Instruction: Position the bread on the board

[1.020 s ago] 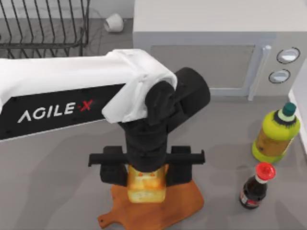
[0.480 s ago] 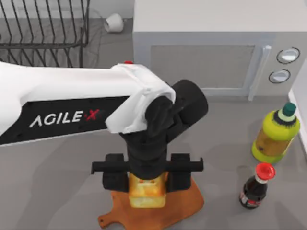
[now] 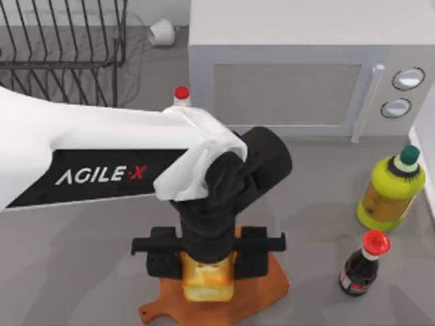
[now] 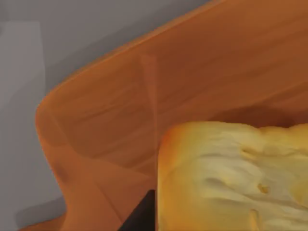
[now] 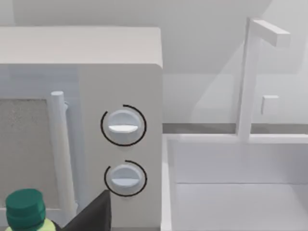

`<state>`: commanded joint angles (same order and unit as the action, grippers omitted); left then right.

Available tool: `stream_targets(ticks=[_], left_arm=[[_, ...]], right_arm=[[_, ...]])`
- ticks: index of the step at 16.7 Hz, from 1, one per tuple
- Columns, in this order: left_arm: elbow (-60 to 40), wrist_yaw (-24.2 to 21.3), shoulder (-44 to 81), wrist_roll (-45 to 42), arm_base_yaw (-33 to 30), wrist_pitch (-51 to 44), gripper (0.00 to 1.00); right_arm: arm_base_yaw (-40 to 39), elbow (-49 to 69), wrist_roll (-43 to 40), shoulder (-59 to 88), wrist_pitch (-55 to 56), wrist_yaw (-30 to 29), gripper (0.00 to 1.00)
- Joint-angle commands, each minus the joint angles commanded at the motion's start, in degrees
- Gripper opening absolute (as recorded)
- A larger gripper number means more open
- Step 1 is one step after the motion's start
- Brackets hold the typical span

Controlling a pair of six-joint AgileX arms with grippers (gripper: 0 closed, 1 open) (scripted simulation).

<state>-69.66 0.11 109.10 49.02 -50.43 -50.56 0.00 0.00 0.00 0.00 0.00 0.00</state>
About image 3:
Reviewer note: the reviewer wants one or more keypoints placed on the large microwave knob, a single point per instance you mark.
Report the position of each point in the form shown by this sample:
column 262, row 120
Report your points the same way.
column 408, row 78

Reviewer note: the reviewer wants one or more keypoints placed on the microwave oven door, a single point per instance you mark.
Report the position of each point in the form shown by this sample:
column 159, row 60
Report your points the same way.
column 285, row 95

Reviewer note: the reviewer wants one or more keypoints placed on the small microwave knob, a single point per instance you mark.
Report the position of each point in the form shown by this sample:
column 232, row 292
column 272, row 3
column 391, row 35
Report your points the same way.
column 396, row 108

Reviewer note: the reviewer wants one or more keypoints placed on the pale microwave oven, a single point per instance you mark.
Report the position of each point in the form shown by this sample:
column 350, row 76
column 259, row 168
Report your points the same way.
column 289, row 27

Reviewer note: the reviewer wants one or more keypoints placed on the white bottle with red cap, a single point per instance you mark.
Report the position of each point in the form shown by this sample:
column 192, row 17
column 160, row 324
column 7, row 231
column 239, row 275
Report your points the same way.
column 181, row 94

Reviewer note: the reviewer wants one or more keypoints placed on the wooden cutting board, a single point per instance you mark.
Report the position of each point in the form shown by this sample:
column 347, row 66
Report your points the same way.
column 261, row 292

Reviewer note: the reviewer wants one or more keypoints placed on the yellow bottle with green cap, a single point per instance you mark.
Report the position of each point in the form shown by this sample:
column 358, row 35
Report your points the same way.
column 391, row 193

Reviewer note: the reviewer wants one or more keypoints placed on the golden toasted bread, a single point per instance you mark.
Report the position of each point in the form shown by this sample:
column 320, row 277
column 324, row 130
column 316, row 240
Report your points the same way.
column 207, row 283

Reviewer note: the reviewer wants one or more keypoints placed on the white cup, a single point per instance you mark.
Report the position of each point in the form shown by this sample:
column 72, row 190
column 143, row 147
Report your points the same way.
column 162, row 32

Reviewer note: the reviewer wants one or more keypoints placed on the dark bottle with red cap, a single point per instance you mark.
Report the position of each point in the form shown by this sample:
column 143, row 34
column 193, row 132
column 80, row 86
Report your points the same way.
column 362, row 268

